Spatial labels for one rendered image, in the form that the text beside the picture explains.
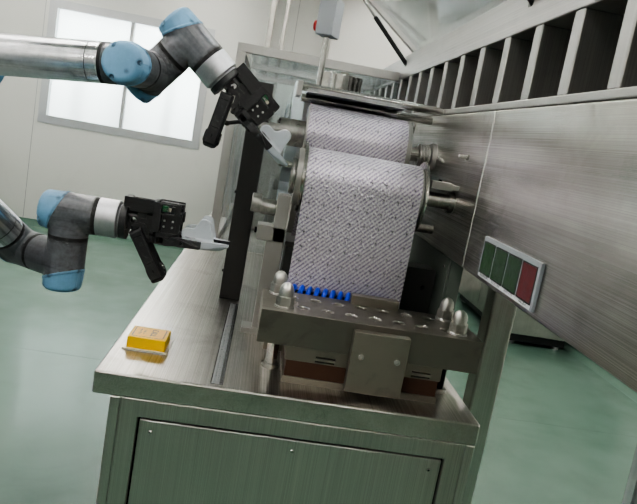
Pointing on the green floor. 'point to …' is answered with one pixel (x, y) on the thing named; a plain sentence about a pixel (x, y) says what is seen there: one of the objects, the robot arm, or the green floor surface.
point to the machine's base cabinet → (267, 460)
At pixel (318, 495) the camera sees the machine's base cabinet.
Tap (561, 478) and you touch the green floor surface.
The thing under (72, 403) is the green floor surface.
